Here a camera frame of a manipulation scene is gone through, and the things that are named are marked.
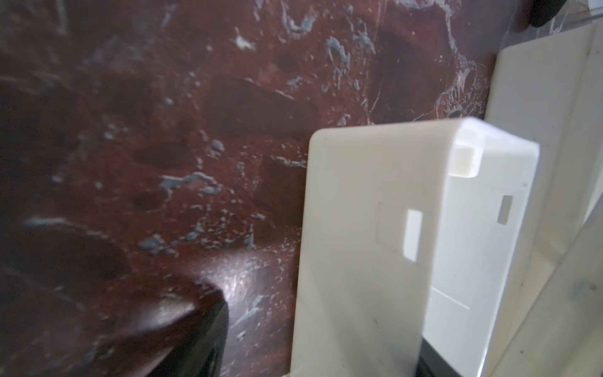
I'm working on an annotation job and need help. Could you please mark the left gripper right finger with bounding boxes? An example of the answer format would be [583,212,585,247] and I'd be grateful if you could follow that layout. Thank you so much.
[416,339,460,377]

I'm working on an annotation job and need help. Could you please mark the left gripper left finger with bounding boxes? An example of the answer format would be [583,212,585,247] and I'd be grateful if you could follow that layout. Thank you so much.
[145,282,229,376]

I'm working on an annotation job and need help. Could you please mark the white wrap dispenser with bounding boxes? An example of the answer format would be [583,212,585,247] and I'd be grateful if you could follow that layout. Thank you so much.
[291,118,540,376]
[482,21,602,375]

